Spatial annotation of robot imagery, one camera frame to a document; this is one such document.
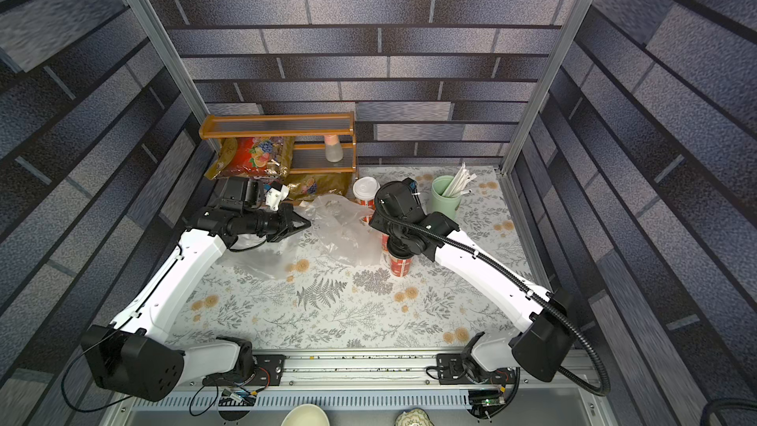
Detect white bowl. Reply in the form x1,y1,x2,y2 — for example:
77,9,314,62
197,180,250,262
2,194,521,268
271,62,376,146
281,404,330,426

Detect red cup white lid rear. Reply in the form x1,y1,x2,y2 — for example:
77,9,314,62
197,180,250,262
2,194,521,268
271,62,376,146
352,177,380,209

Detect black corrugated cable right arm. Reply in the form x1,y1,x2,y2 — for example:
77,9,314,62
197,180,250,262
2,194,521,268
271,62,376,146
373,185,611,398

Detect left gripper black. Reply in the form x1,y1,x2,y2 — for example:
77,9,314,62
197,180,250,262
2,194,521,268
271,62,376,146
245,203,315,241

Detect green straw holder cup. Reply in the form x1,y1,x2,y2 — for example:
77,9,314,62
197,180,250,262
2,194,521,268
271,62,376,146
426,176,462,222

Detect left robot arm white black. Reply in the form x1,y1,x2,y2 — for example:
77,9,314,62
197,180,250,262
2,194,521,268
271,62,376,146
81,177,311,402

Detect red snack bag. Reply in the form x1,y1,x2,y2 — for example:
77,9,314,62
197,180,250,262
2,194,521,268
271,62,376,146
205,136,295,179

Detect white wrapped straws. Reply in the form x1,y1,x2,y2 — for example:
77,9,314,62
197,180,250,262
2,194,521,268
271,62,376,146
442,164,477,198

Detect small pink white bottle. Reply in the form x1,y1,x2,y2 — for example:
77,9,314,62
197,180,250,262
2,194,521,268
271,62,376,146
323,134,344,164

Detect patterned round object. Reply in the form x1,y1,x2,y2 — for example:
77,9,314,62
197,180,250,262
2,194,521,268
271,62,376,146
394,408,434,426

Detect gold snack bag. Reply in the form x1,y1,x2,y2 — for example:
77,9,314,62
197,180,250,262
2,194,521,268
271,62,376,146
284,173,352,202

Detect clear plastic carrier bag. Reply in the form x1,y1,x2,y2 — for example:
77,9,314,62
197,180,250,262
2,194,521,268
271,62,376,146
297,194,382,266

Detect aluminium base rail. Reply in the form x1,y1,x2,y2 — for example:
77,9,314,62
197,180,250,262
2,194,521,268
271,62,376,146
122,350,587,415

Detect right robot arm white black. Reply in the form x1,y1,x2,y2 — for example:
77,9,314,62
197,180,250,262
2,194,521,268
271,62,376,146
370,177,574,383

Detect orange two-tier shelf rack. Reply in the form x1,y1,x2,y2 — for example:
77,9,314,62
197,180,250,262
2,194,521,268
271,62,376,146
199,114,358,204

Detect red cup black lid front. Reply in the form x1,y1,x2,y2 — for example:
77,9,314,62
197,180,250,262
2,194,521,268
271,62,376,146
388,247,414,277

